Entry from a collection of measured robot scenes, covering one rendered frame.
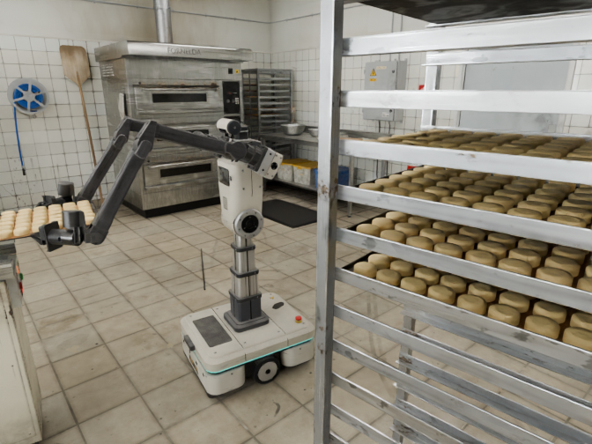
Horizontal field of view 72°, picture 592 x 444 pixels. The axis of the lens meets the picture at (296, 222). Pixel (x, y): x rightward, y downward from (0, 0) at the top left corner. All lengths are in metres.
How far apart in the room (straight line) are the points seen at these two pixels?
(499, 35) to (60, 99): 5.59
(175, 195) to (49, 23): 2.43
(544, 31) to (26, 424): 2.15
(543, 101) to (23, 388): 2.00
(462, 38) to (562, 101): 0.17
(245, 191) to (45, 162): 4.23
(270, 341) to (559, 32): 1.92
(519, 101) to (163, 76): 4.82
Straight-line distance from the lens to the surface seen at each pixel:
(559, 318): 0.85
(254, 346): 2.23
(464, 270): 0.75
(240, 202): 2.03
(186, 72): 5.40
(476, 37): 0.70
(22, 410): 2.16
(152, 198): 5.32
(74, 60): 5.98
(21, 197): 6.01
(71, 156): 6.03
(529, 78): 4.76
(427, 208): 0.74
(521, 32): 0.68
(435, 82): 1.18
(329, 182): 0.80
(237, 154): 1.79
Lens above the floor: 1.52
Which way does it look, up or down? 18 degrees down
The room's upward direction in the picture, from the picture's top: straight up
